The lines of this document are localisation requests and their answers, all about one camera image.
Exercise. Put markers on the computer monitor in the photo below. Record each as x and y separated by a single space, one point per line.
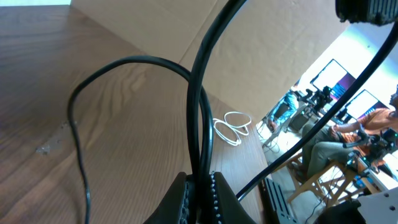
335 77
362 104

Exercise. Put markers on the seated person orange shirt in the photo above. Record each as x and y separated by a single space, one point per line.
327 144

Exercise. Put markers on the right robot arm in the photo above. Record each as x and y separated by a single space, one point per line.
380 206

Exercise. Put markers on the cardboard box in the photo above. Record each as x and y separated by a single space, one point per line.
264 50

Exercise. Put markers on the wooden stool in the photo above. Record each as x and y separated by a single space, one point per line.
335 184

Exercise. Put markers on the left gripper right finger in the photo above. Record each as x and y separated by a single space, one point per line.
221 205

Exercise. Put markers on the computer monitor upper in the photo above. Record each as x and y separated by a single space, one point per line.
335 77

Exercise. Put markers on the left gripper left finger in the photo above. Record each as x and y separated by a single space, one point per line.
178 204

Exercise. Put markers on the computer monitor lower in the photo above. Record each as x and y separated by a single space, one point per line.
362 104

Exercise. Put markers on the background person blue shirt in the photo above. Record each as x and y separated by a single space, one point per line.
291 105

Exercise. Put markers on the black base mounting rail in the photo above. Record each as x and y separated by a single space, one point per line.
275 205

